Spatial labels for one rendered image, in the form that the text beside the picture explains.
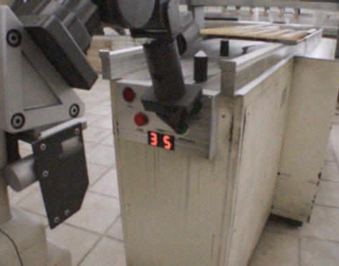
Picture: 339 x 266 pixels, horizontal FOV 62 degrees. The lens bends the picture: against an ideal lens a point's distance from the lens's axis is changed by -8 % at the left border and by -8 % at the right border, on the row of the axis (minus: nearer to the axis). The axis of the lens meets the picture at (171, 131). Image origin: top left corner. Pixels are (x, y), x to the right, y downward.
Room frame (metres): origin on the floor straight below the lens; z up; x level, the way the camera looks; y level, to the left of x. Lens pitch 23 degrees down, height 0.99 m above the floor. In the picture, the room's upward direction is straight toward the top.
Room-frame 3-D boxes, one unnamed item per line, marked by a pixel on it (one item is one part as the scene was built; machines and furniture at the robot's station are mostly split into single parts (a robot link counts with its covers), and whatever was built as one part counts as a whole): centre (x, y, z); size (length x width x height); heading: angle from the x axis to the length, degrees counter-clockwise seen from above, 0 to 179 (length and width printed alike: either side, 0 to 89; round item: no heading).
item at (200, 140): (0.62, 0.02, 0.77); 0.24 x 0.04 x 0.14; 60
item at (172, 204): (0.94, -0.16, 0.45); 0.70 x 0.34 x 0.90; 150
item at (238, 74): (1.40, -0.60, 0.87); 2.01 x 0.03 x 0.07; 150
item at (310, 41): (1.69, -0.83, 0.88); 1.28 x 0.01 x 0.07; 150
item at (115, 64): (1.55, -0.34, 0.87); 2.01 x 0.03 x 0.07; 150
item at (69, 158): (0.47, 0.29, 0.77); 0.28 x 0.16 x 0.22; 60
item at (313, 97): (1.79, -0.65, 0.42); 1.28 x 0.72 x 0.84; 150
